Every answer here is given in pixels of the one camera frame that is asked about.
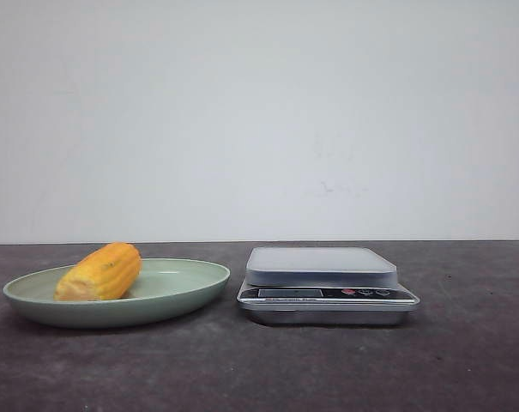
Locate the yellow corn cob piece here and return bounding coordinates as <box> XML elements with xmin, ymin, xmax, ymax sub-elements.
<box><xmin>53</xmin><ymin>242</ymin><xmax>142</xmax><ymax>301</ymax></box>

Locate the green shallow plate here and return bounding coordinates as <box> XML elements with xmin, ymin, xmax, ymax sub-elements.
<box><xmin>3</xmin><ymin>258</ymin><xmax>231</xmax><ymax>329</ymax></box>

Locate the silver digital kitchen scale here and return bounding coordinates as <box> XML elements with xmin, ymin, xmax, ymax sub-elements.
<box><xmin>237</xmin><ymin>246</ymin><xmax>420</xmax><ymax>325</ymax></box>

